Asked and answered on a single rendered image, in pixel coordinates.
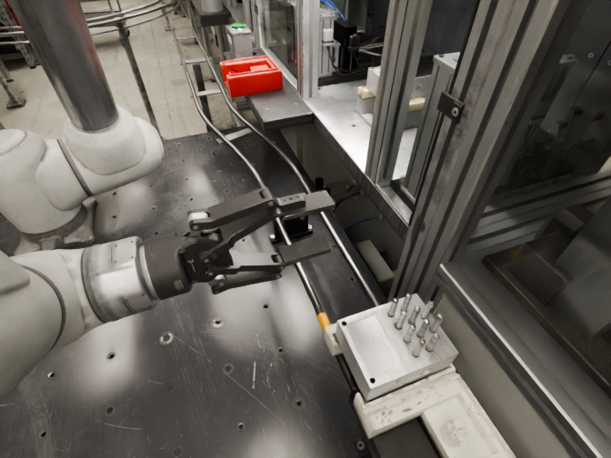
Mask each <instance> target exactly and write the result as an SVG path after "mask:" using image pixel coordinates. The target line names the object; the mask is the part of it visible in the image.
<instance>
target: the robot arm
mask: <svg viewBox="0 0 611 458"><path fill-rule="evenodd" d="M7 2H8V4H9V5H10V6H11V8H12V10H13V12H14V14H15V17H16V19H17V21H18V22H19V24H20V25H21V27H22V29H23V31H24V33H25V36H26V38H27V39H28V41H29V43H30V45H31V46H32V48H33V50H34V52H35V54H36V56H37V58H38V60H39V62H40V64H41V66H42V67H43V69H44V71H45V73H46V75H47V77H48V79H49V81H50V83H51V85H52V87H53V88H54V89H55V92H56V94H57V96H58V98H59V100H60V102H61V103H62V105H63V107H64V109H65V111H66V113H67V117H66V119H65V121H64V126H63V128H64V133H65V137H62V138H59V139H43V138H42V137H41V136H40V135H39V134H36V133H33V132H30V131H26V130H21V129H5V130H0V213H1V214H2V215H3V216H4V217H5V218H6V219H7V220H8V221H9V222H10V223H12V224H13V225H14V226H15V227H16V229H17V230H18V231H19V233H20V234H21V238H20V242H19V245H18V246H17V248H16V250H15V252H14V256H11V257H8V256H7V255H6V254H5V253H4V252H2V251H1V250H0V398H1V397H2V396H4V395H5V394H6V393H8V392H9V391H10V390H12V389H13V388H14V387H15V386H16V385H18V384H19V383H20V382H21V381H22V380H23V379H24V378H25V377H26V376H27V375H28V374H30V373H31V372H32V371H33V370H34V369H35V367H36V366H37V365H38V364H39V362H40V361H41V359H42V358H44V357H45V356H47V355H48V354H50V353H52V352H54V351H55V350H57V349H59V348H62V347H64V346H66V345H68V344H71V343H73V342H75V341H77V340H79V339H80V338H81V337H82V336H83V335H84V334H86V333H88V332H89V331H91V330H93V329H95V328H96V327H98V326H100V325H102V324H106V323H109V322H115V321H118V320H120V319H121V318H125V317H127V316H130V315H134V314H139V313H142V312H145V311H149V310H152V309H155V308H156V307H157V305H158V302H159V299H160V300H165V299H168V298H171V297H174V296H178V295H180V294H186V293H189V292H190V291H191V290H192V287H193V285H194V284H197V283H209V285H210V286H211V290H212V294H220V293H222V292H224V291H226V290H229V289H233V288H237V287H242V286H247V285H251V284H260V283H264V282H269V281H274V280H277V279H280V278H281V277H282V275H281V272H282V270H284V269H285V267H286V266H288V265H291V264H295V263H300V262H303V261H304V260H306V259H310V258H313V257H317V256H319V255H322V254H328V253H331V247H330V245H329V244H328V242H327V240H326V239H325V237H324V236H323V235H319V236H317V237H313V238H310V239H306V240H304V241H300V242H296V243H293V244H288V245H284V246H281V247H278V249H276V251H275V252H274V253H237V252H235V251H234V250H229V249H231V248H232V247H234V245H235V242H237V241H239V240H240V239H242V238H244V237H245V236H247V235H249V234H251V233H252V232H253V231H255V230H257V229H258V228H260V227H262V226H264V225H265V224H268V223H269V222H271V221H273V220H274V219H276V218H277V217H279V218H280V219H281V221H282V222H284V221H288V220H292V219H296V218H299V217H303V216H306V215H310V214H316V213H320V212H324V211H326V210H330V209H334V208H335V202H334V201H333V199H332V198H331V196H330V195H329V193H328V192H327V190H324V191H320V192H315V193H311V194H305V195H302V194H294V195H291V196H290V195H289V196H286V197H281V198H275V197H274V196H273V194H272V193H271V191H270V189H269V188H268V187H263V188H260V189H257V190H254V191H253V192H250V193H247V194H243V195H240V196H238V197H236V198H233V199H230V200H228V201H225V202H222V203H221V204H216V205H213V206H211V207H208V208H201V209H192V210H189V211H188V212H187V218H188V223H189V227H190V230H189V231H188V232H186V233H185V234H182V235H178V234H175V233H171V234H165V235H161V236H157V237H154V238H150V239H146V240H145V242H143V240H142V239H141V238H139V237H137V236H133V237H129V238H125V239H121V240H117V241H113V242H110V243H106V244H96V245H93V246H91V247H87V248H82V249H73V250H68V249H63V248H66V247H70V246H75V245H80V244H90V243H92V242H93V241H94V240H95V236H94V220H95V208H96V206H97V204H98V202H97V201H96V199H95V198H88V197H89V196H92V195H95V194H101V193H104V192H108V191H111V190H114V189H116V188H118V187H121V186H124V185H126V184H130V183H132V182H134V181H136V180H139V179H141V178H143V177H145V176H146V175H148V174H150V173H151V172H152V171H154V170H155V169H156V168H157V167H158V166H159V165H160V164H161V162H162V159H163V157H164V147H163V144H162V141H161V139H160V136H159V134H158V132H157V131H156V129H155V128H154V127H153V126H152V125H150V124H149V123H148V122H147V121H146V120H144V119H142V118H139V117H133V116H132V115H131V114H130V113H129V112H128V111H127V110H126V109H124V107H122V106H120V105H117V104H116V103H115V100H114V97H113V95H112V92H111V90H110V87H109V84H108V82H107V79H106V77H105V72H104V69H103V67H102V65H101V62H100V59H99V56H98V54H97V51H96V49H95V45H94V42H93V39H92V36H91V34H90V32H89V29H88V26H87V23H86V19H85V15H84V12H83V9H82V6H81V5H80V2H79V0H7ZM262 198H263V199H262ZM267 210H270V211H268V212H267ZM209 229H212V230H210V231H208V232H207V230H209ZM229 265H230V266H229ZM269 271H271V272H272V273H271V274H270V272H269Z"/></svg>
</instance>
